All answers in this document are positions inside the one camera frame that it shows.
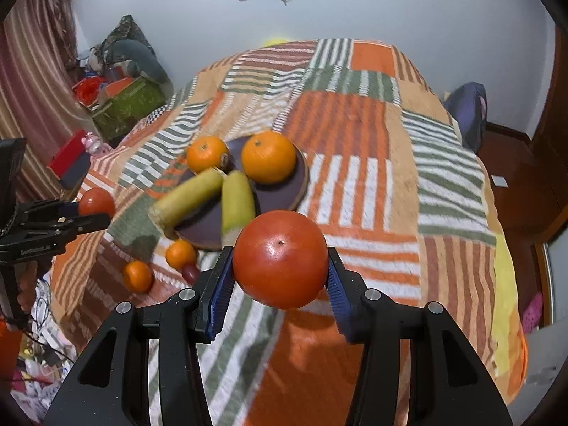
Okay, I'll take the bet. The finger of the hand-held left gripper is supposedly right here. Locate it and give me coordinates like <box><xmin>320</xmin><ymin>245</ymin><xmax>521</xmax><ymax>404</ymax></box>
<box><xmin>18</xmin><ymin>199</ymin><xmax>83</xmax><ymax>223</ymax></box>
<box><xmin>26</xmin><ymin>213</ymin><xmax>113</xmax><ymax>243</ymax></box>

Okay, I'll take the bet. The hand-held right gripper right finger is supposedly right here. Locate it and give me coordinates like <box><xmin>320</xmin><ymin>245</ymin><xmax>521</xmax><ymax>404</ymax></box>
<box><xmin>326</xmin><ymin>246</ymin><xmax>515</xmax><ymax>426</ymax></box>

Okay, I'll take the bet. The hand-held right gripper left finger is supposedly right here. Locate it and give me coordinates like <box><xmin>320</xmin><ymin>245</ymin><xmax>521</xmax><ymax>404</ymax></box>
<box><xmin>42</xmin><ymin>245</ymin><xmax>236</xmax><ymax>426</ymax></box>

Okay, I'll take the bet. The small red tomato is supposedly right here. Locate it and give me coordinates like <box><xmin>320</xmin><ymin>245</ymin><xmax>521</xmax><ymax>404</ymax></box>
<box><xmin>77</xmin><ymin>187</ymin><xmax>117</xmax><ymax>220</ymax></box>

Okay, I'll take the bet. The large red tomato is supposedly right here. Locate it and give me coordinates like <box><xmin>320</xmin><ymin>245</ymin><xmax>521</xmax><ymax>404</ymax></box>
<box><xmin>233</xmin><ymin>211</ymin><xmax>330</xmax><ymax>310</ymax></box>

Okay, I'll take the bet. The yellow-green banana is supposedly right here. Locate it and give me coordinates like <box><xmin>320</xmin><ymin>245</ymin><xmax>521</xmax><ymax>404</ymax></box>
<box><xmin>149</xmin><ymin>169</ymin><xmax>224</xmax><ymax>239</ymax></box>
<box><xmin>220</xmin><ymin>171</ymin><xmax>257</xmax><ymax>247</ymax></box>

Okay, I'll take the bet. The purple plate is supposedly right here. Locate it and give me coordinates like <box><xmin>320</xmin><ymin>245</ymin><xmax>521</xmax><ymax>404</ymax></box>
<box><xmin>174</xmin><ymin>137</ymin><xmax>310</xmax><ymax>250</ymax></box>

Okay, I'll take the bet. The medium orange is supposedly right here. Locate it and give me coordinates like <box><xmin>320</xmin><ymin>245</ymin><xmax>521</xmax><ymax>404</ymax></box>
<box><xmin>186</xmin><ymin>137</ymin><xmax>229</xmax><ymax>174</ymax></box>

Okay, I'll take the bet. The large orange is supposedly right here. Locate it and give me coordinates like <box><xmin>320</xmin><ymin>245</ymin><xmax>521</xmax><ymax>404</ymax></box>
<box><xmin>241</xmin><ymin>131</ymin><xmax>297</xmax><ymax>185</ymax></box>

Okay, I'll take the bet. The person's left hand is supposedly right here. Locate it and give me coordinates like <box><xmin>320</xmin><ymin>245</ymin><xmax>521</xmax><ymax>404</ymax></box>
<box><xmin>17</xmin><ymin>261</ymin><xmax>40</xmax><ymax>314</ymax></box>

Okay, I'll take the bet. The red box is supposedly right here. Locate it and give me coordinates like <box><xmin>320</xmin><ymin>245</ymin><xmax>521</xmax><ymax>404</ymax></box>
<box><xmin>49</xmin><ymin>130</ymin><xmax>92</xmax><ymax>188</ymax></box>

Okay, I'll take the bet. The small tangerine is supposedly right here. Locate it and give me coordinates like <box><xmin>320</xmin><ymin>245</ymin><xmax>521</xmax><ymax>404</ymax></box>
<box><xmin>122</xmin><ymin>261</ymin><xmax>154</xmax><ymax>294</ymax></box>
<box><xmin>165</xmin><ymin>240</ymin><xmax>197</xmax><ymax>269</ymax></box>

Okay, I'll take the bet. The pink doll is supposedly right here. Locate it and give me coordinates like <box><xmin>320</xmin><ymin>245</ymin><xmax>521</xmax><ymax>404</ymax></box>
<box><xmin>82</xmin><ymin>131</ymin><xmax>110</xmax><ymax>156</ymax></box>

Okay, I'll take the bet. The red mesh bag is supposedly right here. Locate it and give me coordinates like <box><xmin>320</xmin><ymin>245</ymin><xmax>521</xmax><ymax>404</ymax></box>
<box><xmin>73</xmin><ymin>77</ymin><xmax>107</xmax><ymax>105</ymax></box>

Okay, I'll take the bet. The green storage box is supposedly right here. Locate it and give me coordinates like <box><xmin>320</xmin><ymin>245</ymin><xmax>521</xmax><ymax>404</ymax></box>
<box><xmin>91</xmin><ymin>77</ymin><xmax>168</xmax><ymax>141</ymax></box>

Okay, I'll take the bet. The striped brown curtain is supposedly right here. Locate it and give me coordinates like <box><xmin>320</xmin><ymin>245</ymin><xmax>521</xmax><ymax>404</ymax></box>
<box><xmin>0</xmin><ymin>0</ymin><xmax>89</xmax><ymax>200</ymax></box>

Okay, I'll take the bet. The black-white checkered cloth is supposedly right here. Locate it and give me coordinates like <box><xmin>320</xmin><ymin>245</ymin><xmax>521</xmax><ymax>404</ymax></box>
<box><xmin>146</xmin><ymin>98</ymin><xmax>175</xmax><ymax>126</ymax></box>

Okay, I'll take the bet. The grey plush toy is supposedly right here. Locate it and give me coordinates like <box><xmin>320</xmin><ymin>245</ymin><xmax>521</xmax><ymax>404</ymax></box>
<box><xmin>104</xmin><ymin>39</ymin><xmax>170</xmax><ymax>83</ymax></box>

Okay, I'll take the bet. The striped patchwork blanket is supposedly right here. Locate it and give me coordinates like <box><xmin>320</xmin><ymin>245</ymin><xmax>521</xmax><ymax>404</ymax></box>
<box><xmin>49</xmin><ymin>38</ymin><xmax>529</xmax><ymax>426</ymax></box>

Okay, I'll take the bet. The pink slipper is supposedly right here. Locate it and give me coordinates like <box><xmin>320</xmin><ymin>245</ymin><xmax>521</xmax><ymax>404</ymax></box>
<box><xmin>521</xmin><ymin>292</ymin><xmax>543</xmax><ymax>332</ymax></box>

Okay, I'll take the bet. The dark patterned cushion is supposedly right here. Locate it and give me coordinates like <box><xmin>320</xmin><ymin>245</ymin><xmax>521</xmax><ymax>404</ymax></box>
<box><xmin>100</xmin><ymin>14</ymin><xmax>154</xmax><ymax>54</ymax></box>

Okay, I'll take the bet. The grey-blue bag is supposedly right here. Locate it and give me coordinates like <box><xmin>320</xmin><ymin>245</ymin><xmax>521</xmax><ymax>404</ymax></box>
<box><xmin>444</xmin><ymin>82</ymin><xmax>488</xmax><ymax>152</ymax></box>

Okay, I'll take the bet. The wooden door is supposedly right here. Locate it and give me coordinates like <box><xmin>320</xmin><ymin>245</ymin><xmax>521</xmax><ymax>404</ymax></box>
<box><xmin>530</xmin><ymin>27</ymin><xmax>568</xmax><ymax>240</ymax></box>

